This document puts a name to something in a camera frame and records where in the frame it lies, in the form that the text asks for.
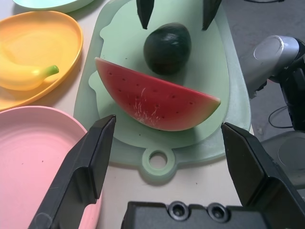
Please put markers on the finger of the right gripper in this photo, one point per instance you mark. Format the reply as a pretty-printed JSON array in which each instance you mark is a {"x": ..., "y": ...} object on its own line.
[
  {"x": 145, "y": 12},
  {"x": 209, "y": 10}
]

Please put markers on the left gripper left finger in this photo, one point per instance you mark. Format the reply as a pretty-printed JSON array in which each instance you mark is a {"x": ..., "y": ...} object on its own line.
[{"x": 83, "y": 162}]

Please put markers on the grey robot left leg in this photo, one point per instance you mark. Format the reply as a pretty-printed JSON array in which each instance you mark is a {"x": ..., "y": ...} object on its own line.
[{"x": 290, "y": 152}]

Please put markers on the watermelon slice toy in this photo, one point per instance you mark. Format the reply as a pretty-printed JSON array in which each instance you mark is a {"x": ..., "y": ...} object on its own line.
[{"x": 152, "y": 100}]

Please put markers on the mint green plastic plate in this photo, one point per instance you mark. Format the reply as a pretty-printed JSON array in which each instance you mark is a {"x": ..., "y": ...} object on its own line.
[{"x": 52, "y": 4}]

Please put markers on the dark green avocado toy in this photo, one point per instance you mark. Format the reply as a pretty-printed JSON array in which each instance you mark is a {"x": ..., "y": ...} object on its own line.
[{"x": 166, "y": 50}]

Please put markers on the yellow plastic plate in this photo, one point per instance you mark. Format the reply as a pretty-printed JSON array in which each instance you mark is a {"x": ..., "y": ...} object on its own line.
[{"x": 35, "y": 40}]

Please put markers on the green cutting board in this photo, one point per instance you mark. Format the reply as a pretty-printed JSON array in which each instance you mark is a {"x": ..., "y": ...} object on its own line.
[{"x": 209, "y": 71}]

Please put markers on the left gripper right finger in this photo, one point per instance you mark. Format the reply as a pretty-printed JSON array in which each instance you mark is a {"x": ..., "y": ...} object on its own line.
[{"x": 257, "y": 171}]

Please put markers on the pink plastic plate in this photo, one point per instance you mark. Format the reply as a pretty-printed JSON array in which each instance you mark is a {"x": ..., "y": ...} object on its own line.
[{"x": 31, "y": 155}]

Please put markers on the yellow banana toy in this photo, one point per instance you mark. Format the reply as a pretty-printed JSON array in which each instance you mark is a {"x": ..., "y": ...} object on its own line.
[{"x": 26, "y": 76}]

